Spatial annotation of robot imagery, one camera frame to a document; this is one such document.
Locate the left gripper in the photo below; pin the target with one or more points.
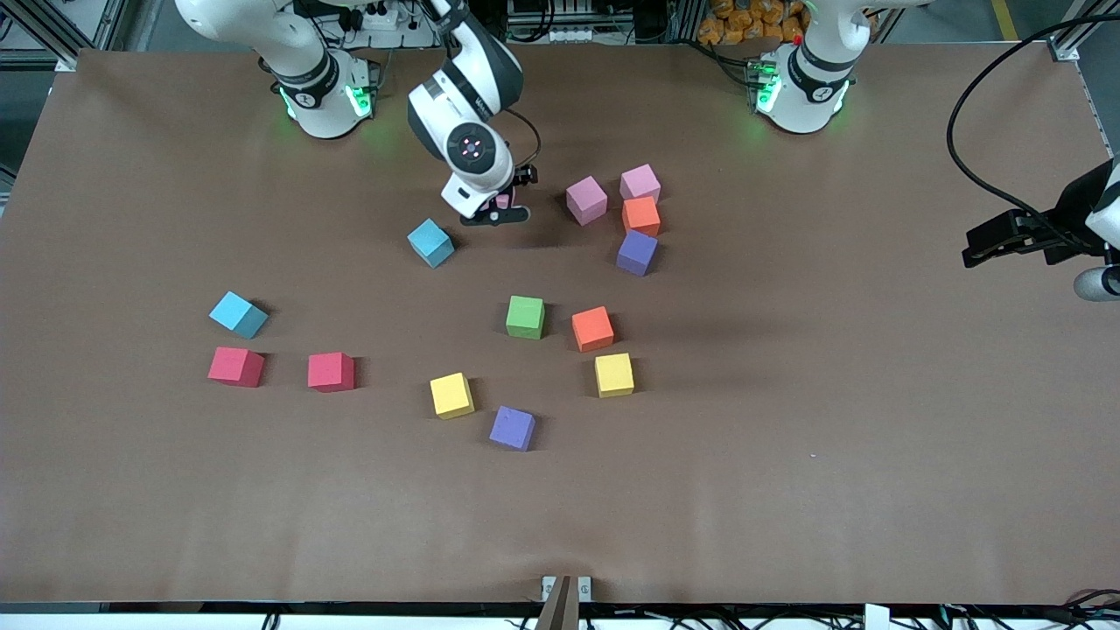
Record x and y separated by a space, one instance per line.
1069 213

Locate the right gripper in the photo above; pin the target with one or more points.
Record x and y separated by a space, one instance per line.
522 177

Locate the light blue foam block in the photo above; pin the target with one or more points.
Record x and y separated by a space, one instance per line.
236 313
430 242

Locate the orange foam block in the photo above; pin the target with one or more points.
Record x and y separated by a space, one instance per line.
641 215
592 328

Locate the purple foam block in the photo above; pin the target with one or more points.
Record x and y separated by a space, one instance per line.
512 428
637 252

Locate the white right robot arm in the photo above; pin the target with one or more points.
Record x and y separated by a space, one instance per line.
319 101

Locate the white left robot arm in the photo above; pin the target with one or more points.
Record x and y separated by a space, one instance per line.
809 96

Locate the green foam block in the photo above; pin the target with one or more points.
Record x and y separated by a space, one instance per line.
525 317

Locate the yellow foam block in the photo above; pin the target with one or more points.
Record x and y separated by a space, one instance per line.
614 374
451 395

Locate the white power strip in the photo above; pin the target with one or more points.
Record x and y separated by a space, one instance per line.
411 37

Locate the metal equipment rack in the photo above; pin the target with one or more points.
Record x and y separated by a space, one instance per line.
569 22

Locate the red foam block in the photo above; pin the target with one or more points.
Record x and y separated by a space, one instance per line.
331 371
234 366

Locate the brown table cover sheet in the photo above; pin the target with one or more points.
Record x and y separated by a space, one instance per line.
787 437

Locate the orange packets pile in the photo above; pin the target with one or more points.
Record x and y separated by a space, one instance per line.
744 22

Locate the small white box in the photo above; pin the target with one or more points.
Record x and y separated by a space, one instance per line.
877 617

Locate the aluminium frame profile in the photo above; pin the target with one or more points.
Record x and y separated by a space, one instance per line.
1072 39
39 26

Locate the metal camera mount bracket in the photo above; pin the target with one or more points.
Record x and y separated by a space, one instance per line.
566 604

